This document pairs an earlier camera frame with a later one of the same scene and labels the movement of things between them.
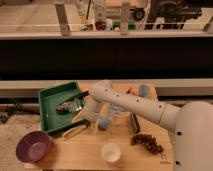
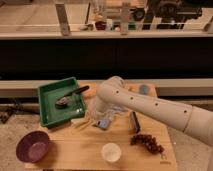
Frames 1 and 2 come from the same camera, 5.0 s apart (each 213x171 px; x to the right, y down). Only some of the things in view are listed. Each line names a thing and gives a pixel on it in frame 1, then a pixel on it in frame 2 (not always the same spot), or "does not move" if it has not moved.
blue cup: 143,91 does not move
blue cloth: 103,122 does not move
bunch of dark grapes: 149,141 does not move
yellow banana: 73,131 → 79,122
